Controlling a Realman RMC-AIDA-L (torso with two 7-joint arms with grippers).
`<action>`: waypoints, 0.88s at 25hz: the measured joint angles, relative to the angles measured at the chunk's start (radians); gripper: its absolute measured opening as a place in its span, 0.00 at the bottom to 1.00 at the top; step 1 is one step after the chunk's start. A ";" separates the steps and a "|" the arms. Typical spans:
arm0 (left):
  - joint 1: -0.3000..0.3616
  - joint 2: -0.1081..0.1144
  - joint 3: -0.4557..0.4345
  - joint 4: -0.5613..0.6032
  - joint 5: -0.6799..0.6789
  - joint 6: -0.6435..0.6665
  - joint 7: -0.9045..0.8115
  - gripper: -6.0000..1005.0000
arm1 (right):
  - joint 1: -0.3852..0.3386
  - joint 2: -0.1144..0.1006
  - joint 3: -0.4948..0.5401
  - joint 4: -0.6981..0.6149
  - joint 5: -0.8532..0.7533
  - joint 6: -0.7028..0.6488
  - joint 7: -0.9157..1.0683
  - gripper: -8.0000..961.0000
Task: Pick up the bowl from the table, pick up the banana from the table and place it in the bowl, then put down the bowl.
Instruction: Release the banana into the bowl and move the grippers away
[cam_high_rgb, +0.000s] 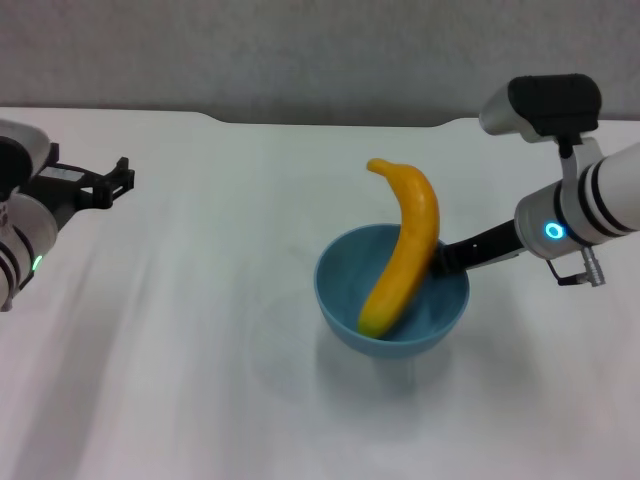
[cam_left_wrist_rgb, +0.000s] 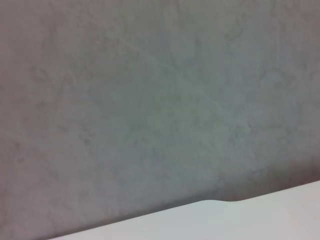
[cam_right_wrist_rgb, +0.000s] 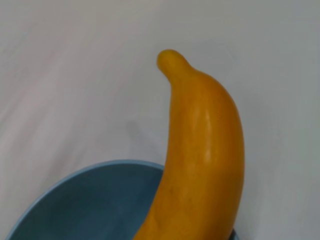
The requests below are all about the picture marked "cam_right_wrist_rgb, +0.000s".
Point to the yellow banana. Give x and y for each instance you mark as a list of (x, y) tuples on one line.
[(200, 150)]

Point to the blue bowl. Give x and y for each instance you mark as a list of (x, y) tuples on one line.
[(87, 200)]

